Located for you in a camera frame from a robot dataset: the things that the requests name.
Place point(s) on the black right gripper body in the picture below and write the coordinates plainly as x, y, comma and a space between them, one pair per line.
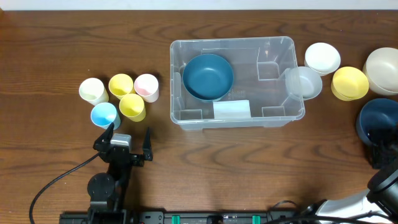
380, 149

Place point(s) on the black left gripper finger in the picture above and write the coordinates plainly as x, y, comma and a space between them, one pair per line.
103, 142
146, 147

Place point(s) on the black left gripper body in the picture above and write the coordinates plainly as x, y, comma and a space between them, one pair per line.
123, 157

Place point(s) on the dark blue bowl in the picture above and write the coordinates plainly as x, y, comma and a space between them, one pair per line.
208, 77
379, 113

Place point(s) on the yellow small bowl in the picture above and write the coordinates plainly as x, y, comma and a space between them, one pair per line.
349, 83

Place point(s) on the beige large bowl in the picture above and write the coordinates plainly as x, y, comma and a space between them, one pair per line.
381, 71

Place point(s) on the grey small bowl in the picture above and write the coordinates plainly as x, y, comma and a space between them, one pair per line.
303, 83

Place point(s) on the white small bowl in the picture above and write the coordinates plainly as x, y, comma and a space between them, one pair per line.
322, 58

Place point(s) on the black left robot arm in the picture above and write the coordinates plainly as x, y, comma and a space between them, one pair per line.
107, 189

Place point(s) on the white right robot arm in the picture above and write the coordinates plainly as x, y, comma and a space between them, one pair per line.
377, 204

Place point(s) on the clear plastic storage container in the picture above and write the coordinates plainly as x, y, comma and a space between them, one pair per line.
259, 65

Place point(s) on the light blue plastic cup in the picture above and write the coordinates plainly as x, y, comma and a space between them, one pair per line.
104, 114

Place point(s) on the yellow plastic cup front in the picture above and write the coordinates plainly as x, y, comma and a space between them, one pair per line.
133, 107

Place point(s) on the yellow plastic cup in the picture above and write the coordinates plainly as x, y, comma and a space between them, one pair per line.
121, 85
133, 107

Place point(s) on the cream plastic cup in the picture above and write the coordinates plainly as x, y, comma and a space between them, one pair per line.
93, 91

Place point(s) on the yellow plastic cup rear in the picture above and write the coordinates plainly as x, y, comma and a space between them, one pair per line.
121, 85

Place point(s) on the pink plastic cup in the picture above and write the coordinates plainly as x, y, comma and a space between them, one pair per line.
147, 86

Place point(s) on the white label sticker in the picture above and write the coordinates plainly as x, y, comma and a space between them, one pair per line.
239, 109

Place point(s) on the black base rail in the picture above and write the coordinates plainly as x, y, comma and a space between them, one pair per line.
175, 218

